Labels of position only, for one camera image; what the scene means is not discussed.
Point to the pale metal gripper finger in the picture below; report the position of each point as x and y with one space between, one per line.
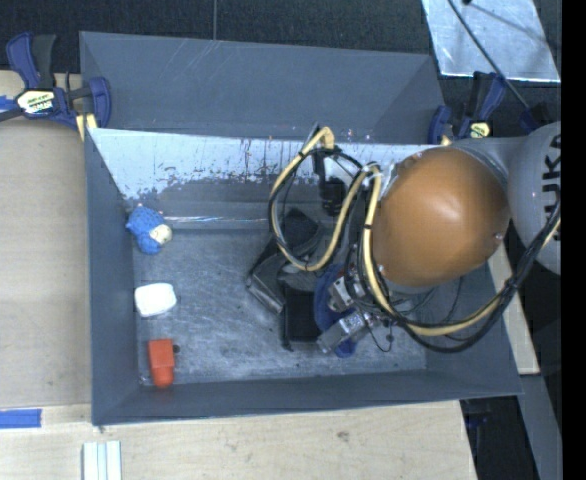
344 329
342 289

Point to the blue soft thing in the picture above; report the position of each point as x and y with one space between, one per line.
321 298

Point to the black rectangular box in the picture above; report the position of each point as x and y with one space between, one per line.
299 318

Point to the black curved thing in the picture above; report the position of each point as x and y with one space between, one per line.
300 230

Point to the dark grey flat case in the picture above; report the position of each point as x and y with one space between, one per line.
265 280

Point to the grey metal bin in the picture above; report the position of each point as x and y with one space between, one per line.
213 318

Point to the red-orange block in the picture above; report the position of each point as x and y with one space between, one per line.
161 363

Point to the white sponge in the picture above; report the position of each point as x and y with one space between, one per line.
155 299

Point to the blue toy animal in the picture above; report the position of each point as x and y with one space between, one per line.
145 228

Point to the pale wood board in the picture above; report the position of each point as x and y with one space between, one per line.
40 268

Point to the black cylinder on white bracket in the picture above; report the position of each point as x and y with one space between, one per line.
332 190

